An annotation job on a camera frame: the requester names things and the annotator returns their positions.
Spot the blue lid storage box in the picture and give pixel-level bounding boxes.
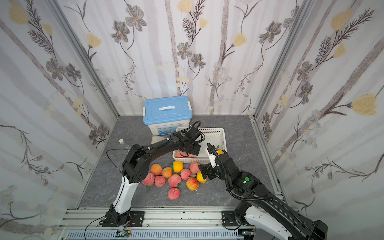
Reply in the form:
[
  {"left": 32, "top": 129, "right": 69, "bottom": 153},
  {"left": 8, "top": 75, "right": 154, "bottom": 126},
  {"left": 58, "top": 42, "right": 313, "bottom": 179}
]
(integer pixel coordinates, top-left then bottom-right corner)
[{"left": 143, "top": 96, "right": 193, "bottom": 136}]

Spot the pink peach upper right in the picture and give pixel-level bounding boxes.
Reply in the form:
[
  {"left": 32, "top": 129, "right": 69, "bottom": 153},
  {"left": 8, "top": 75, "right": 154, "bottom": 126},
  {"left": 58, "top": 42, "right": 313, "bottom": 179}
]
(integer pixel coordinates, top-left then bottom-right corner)
[{"left": 190, "top": 162, "right": 201, "bottom": 175}]

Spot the pink peach lower middle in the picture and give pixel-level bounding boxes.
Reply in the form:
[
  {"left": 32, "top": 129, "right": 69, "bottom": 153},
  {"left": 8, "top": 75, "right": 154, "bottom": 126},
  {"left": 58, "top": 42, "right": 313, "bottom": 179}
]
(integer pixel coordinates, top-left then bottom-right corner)
[{"left": 168, "top": 174, "right": 182, "bottom": 188}]

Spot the pink peach centre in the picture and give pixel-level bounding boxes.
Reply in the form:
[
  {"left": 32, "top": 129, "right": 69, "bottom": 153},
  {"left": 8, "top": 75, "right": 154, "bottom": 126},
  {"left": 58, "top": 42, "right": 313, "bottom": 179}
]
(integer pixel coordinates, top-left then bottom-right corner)
[{"left": 180, "top": 169, "right": 192, "bottom": 181}]

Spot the orange pink peach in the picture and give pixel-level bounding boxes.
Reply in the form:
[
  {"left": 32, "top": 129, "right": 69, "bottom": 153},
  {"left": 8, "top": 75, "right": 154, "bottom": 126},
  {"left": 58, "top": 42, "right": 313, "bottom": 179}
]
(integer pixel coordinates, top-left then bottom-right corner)
[{"left": 150, "top": 164, "right": 163, "bottom": 176}]

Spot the pink peach top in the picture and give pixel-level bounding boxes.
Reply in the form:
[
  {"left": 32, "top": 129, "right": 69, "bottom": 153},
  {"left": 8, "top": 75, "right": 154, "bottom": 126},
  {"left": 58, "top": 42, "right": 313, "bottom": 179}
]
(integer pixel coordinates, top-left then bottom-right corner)
[{"left": 175, "top": 151, "right": 184, "bottom": 158}]

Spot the small glass flask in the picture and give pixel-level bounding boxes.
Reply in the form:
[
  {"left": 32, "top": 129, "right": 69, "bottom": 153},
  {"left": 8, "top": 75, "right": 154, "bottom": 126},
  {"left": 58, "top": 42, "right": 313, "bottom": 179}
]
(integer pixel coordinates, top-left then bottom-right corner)
[{"left": 119, "top": 139, "right": 131, "bottom": 151}]

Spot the pink peach lower left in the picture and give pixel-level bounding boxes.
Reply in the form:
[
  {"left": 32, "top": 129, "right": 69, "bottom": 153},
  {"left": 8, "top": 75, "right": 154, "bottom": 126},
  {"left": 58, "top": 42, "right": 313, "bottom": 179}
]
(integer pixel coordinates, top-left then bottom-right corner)
[{"left": 155, "top": 176, "right": 167, "bottom": 188}]

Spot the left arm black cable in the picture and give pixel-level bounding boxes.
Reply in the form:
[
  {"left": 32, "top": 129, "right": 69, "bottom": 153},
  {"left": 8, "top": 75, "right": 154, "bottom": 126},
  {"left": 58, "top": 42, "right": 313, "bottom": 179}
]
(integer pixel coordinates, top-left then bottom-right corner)
[{"left": 105, "top": 148, "right": 136, "bottom": 175}]

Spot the small green circuit board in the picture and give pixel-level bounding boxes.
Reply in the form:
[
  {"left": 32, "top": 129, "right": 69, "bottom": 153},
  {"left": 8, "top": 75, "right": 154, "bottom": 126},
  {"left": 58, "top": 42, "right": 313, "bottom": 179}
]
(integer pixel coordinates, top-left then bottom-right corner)
[{"left": 117, "top": 231, "right": 131, "bottom": 238}]

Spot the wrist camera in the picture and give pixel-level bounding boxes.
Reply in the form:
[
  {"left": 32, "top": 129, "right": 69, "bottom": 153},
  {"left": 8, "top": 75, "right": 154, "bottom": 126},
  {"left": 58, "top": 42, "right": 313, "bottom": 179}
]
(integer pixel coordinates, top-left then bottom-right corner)
[
  {"left": 209, "top": 154, "right": 217, "bottom": 168},
  {"left": 186, "top": 126, "right": 202, "bottom": 141}
]

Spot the pink peach bottom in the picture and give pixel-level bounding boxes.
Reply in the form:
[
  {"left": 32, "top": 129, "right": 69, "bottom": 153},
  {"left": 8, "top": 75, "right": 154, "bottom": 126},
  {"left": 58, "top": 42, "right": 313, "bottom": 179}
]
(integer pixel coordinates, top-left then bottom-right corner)
[{"left": 168, "top": 188, "right": 181, "bottom": 200}]

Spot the orange red peach right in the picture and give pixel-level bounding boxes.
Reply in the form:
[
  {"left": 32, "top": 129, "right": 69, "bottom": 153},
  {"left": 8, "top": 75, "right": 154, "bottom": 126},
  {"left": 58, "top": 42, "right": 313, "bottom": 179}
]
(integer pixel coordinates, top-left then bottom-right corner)
[{"left": 186, "top": 177, "right": 200, "bottom": 191}]

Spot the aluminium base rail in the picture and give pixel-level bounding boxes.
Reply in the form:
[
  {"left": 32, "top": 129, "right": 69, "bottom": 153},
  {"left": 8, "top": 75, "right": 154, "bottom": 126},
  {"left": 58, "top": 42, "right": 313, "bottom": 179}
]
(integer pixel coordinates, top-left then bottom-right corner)
[{"left": 56, "top": 205, "right": 310, "bottom": 240}]

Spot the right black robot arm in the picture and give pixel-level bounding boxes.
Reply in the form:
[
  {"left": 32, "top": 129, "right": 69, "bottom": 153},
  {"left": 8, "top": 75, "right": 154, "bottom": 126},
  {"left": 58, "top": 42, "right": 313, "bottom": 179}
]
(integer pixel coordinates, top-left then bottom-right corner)
[{"left": 201, "top": 144, "right": 328, "bottom": 240}]

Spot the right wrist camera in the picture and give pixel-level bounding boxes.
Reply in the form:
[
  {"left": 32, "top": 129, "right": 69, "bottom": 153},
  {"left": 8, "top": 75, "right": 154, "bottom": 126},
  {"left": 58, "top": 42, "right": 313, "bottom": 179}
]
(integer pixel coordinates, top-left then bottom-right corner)
[{"left": 209, "top": 154, "right": 217, "bottom": 168}]

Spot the orange peach middle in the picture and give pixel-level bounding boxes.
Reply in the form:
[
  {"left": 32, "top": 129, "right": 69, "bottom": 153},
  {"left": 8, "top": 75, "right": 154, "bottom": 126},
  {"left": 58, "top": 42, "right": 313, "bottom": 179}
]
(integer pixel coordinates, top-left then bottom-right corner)
[{"left": 161, "top": 167, "right": 173, "bottom": 179}]

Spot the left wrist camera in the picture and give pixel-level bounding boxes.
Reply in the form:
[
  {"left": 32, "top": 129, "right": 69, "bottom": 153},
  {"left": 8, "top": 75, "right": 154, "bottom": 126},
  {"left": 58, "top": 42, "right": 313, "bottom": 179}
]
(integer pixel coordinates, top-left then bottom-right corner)
[{"left": 186, "top": 126, "right": 202, "bottom": 141}]

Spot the white perforated plastic basket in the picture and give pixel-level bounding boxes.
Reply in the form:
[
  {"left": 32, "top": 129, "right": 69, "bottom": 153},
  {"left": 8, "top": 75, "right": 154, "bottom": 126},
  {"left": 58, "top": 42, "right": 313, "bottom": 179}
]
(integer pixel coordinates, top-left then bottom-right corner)
[{"left": 172, "top": 127, "right": 228, "bottom": 165}]

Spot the pink peach far left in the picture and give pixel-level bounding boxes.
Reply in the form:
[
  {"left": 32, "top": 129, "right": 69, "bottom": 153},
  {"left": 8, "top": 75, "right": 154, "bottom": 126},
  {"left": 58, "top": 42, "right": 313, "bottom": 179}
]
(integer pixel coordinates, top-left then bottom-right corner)
[{"left": 142, "top": 173, "right": 155, "bottom": 187}]

